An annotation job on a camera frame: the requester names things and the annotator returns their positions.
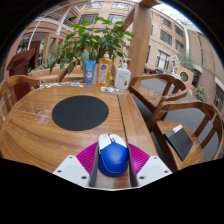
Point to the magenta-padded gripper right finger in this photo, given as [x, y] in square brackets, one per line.
[151, 170]

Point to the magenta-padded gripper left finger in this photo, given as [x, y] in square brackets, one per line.
[71, 170]

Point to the blue and white computer mouse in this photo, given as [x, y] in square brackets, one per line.
[112, 158]

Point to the black round mouse pad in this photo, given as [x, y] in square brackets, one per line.
[80, 113]

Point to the black notebook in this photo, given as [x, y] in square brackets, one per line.
[180, 141]

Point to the wooden armchair with notebook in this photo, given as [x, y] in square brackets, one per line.
[166, 131]

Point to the clear plastic packet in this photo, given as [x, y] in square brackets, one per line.
[108, 89]

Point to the bunch of keys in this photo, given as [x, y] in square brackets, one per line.
[41, 86]

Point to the white pump dispenser bottle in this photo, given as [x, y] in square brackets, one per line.
[122, 78]

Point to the blue squeeze tube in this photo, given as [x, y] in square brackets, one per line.
[89, 73]

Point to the long wooden planter box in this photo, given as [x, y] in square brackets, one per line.
[43, 75]

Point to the yellow dish soap bottle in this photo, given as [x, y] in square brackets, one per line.
[104, 71]

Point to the wooden armchair with red book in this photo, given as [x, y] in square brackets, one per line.
[18, 80]

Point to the white stone statue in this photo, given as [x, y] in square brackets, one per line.
[175, 65]

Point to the dark red wooden lectern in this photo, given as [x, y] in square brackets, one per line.
[20, 65]

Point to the wooden pillar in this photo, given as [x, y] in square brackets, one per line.
[140, 43]

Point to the green potted plant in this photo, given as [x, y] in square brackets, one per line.
[90, 40]

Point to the dark bust sculpture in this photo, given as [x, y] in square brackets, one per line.
[24, 45]

